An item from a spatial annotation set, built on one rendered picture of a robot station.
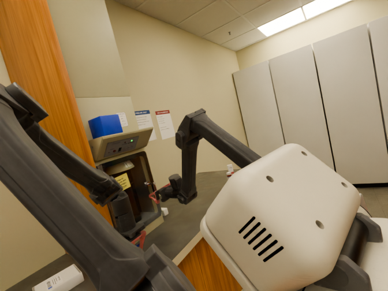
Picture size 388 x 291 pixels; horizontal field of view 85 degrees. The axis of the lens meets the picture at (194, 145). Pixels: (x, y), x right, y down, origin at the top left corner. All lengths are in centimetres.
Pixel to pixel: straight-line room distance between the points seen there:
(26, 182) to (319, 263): 34
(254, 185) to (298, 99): 342
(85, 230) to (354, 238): 34
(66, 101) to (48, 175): 71
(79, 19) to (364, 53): 328
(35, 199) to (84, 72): 92
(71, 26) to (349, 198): 122
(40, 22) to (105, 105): 40
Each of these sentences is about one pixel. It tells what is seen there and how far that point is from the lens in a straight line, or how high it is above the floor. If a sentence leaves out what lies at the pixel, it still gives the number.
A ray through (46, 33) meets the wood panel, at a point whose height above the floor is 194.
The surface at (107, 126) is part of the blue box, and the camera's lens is 102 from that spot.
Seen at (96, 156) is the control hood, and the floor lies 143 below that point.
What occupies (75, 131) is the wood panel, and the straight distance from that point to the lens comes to 98.
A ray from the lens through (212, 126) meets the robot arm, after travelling 68.
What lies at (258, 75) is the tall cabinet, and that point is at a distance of 380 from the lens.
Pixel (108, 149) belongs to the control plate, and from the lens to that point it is 105.
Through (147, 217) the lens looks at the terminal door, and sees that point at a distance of 126.
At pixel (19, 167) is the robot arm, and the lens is 32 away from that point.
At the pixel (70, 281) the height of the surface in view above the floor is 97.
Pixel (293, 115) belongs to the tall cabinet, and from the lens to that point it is 369.
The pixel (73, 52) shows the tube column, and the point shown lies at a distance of 120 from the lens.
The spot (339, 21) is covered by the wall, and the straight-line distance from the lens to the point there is 422.
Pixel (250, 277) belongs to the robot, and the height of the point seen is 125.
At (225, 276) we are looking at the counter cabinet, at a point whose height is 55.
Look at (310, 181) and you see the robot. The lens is 34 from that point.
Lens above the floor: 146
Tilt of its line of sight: 5 degrees down
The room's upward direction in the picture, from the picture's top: 14 degrees counter-clockwise
